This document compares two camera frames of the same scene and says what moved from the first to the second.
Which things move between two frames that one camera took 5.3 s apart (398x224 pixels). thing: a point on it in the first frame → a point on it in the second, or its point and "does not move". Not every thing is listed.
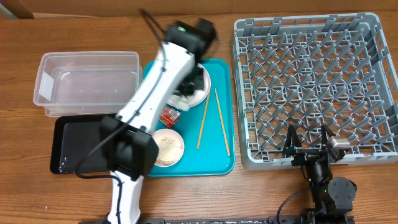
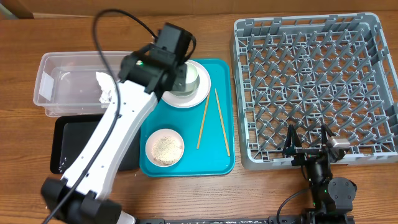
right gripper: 304,155 does not move
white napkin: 183,102 → 107,83
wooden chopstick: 223,123 does not move
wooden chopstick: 203,121 does not move
